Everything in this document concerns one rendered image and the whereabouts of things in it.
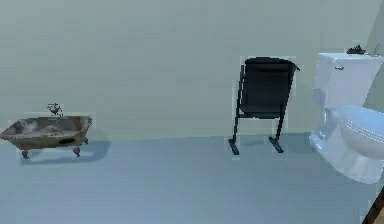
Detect black garbage can on stilts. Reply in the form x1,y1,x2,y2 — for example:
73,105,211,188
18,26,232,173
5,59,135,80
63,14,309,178
227,56,301,156

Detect grey clawfoot bathtub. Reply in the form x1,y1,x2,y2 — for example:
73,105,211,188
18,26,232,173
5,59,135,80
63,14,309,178
0,102,93,160

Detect white toilet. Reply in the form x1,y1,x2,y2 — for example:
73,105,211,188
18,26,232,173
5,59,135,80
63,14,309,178
308,52,384,185

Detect small black object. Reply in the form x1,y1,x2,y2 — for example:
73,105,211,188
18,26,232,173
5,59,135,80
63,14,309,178
345,44,367,55

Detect dark brown wooden furniture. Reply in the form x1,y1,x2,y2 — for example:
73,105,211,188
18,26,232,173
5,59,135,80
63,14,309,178
361,186,384,224

